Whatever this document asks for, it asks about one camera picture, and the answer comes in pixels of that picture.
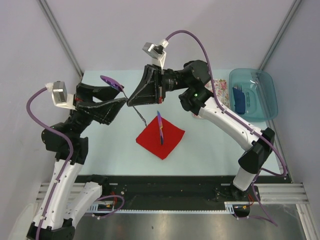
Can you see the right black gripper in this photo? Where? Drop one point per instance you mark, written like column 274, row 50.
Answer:
column 151, row 89

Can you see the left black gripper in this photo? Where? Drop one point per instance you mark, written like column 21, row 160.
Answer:
column 104, row 111

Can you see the iridescent knife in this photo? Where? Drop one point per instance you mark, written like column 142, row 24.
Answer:
column 160, row 126

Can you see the red paper napkin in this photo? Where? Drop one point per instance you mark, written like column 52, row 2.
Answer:
column 150, row 139

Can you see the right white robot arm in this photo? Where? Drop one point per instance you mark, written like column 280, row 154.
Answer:
column 196, row 98

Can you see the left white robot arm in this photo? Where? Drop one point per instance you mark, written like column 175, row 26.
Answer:
column 57, row 218

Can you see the blue napkin roll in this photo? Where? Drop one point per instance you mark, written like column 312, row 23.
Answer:
column 239, row 100

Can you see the floral tray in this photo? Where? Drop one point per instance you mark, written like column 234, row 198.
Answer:
column 222, row 93

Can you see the teal plastic bin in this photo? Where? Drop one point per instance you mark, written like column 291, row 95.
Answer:
column 260, row 95

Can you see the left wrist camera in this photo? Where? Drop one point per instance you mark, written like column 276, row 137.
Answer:
column 60, row 96

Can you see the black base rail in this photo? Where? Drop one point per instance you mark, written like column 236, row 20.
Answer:
column 173, row 193

